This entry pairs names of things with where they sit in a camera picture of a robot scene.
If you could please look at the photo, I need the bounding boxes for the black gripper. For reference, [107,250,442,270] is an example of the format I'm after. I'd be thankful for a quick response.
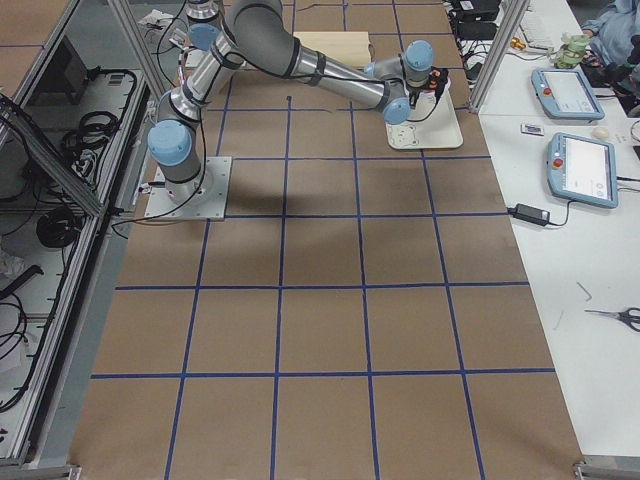
[408,86,425,108]

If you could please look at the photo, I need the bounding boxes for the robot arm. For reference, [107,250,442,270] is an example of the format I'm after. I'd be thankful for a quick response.
[185,0,221,51]
[147,1,434,205]

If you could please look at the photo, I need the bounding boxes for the cream bear tray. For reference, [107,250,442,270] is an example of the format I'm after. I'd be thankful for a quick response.
[386,85,463,150]

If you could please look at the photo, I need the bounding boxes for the wooden cutting board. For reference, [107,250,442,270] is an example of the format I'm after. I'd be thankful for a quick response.
[294,31,371,69]

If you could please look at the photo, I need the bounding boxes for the small printed card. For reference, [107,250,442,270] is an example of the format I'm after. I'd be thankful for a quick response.
[521,123,544,136]

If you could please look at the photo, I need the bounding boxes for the far teach pendant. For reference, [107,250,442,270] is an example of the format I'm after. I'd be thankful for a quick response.
[531,68,605,122]

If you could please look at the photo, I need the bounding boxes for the teach pendant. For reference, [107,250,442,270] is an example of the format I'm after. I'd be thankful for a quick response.
[546,132,619,209]
[531,68,605,122]

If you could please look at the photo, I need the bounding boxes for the black power adapter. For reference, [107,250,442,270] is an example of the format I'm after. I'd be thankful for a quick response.
[507,203,550,226]

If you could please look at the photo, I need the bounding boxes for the near teach pendant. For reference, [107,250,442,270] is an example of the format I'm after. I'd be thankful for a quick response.
[546,132,619,209]

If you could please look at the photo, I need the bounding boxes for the black scissors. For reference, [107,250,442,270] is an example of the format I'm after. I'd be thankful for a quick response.
[585,307,640,332]

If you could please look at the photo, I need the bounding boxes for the aluminium frame post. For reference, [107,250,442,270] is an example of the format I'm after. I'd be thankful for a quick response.
[468,0,530,114]

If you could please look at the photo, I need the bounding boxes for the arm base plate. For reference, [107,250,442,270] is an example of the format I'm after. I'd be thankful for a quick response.
[144,156,232,221]

